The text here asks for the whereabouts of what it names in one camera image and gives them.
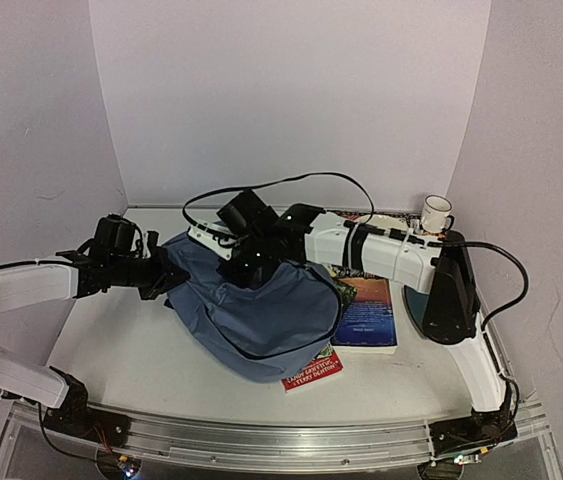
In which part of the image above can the patterned black placemat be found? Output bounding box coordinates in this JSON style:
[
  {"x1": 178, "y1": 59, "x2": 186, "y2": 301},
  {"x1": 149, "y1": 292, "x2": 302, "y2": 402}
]
[{"x1": 331, "y1": 210, "x2": 455, "y2": 237}]

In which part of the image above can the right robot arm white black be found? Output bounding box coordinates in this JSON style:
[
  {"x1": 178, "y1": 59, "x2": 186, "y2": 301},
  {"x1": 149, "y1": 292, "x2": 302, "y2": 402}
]
[{"x1": 194, "y1": 189, "x2": 513, "y2": 414}]

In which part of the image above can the green fantasy cover book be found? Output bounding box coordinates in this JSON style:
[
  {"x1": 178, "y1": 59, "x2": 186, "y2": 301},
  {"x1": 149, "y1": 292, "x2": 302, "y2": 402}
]
[{"x1": 326, "y1": 265, "x2": 357, "y2": 315}]

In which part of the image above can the red treehouse comic book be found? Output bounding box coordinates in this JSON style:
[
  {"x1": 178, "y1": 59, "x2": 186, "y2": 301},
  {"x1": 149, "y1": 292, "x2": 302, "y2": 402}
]
[{"x1": 281, "y1": 344, "x2": 344, "y2": 393}]

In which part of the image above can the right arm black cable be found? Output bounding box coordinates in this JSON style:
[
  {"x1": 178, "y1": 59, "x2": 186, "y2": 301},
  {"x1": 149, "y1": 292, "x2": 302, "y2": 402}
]
[{"x1": 181, "y1": 172, "x2": 531, "y2": 331}]

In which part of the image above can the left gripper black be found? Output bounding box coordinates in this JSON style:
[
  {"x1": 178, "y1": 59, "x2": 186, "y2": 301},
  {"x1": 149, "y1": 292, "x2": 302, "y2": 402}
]
[{"x1": 111, "y1": 246, "x2": 191, "y2": 301}]

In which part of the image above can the blue student backpack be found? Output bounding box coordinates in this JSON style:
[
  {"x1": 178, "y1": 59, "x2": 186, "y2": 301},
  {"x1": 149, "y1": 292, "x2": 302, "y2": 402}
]
[{"x1": 164, "y1": 233, "x2": 343, "y2": 383}]

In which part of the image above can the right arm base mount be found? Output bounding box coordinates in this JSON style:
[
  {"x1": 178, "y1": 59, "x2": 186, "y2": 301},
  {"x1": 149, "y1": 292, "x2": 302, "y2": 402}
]
[{"x1": 429, "y1": 412, "x2": 517, "y2": 459}]

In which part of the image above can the dark teal square plate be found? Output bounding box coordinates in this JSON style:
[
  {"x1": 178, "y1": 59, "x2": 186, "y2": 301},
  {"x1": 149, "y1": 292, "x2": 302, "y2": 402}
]
[{"x1": 403, "y1": 286, "x2": 429, "y2": 336}]

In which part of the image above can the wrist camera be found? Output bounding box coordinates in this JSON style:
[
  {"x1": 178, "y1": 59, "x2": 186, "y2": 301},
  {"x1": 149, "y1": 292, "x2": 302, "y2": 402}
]
[
  {"x1": 133, "y1": 230, "x2": 159, "y2": 260},
  {"x1": 187, "y1": 220, "x2": 239, "y2": 261}
]

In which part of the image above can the blue orange back-cover book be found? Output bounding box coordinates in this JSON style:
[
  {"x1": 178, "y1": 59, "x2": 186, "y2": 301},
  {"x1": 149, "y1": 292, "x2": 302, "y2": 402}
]
[{"x1": 331, "y1": 277, "x2": 398, "y2": 355}]

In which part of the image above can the white enamel mug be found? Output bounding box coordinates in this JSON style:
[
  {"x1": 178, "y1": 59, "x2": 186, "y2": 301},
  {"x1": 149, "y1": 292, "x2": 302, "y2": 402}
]
[{"x1": 420, "y1": 195, "x2": 455, "y2": 234}]

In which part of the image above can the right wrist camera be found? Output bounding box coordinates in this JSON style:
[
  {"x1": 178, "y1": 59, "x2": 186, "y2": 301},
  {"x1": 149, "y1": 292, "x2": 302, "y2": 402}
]
[{"x1": 187, "y1": 220, "x2": 239, "y2": 261}]

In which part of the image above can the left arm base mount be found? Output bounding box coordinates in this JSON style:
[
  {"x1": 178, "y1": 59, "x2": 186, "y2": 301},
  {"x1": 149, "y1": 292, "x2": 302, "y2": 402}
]
[{"x1": 42, "y1": 400, "x2": 131, "y2": 448}]

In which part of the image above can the aluminium table front rail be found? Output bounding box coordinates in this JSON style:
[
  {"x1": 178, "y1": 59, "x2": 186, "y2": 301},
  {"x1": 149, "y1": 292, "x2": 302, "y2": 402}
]
[{"x1": 6, "y1": 400, "x2": 563, "y2": 479}]

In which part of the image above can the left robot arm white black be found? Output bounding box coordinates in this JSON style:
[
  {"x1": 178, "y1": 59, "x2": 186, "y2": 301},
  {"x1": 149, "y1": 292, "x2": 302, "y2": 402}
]
[{"x1": 0, "y1": 214, "x2": 190, "y2": 437}]

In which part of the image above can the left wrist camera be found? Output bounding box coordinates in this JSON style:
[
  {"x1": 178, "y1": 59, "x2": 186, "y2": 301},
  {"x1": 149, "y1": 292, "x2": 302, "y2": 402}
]
[{"x1": 133, "y1": 230, "x2": 159, "y2": 260}]

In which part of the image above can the cream and blue plate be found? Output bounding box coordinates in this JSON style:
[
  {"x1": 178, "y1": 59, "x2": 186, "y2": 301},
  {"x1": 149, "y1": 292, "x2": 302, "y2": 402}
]
[{"x1": 356, "y1": 214, "x2": 414, "y2": 236}]

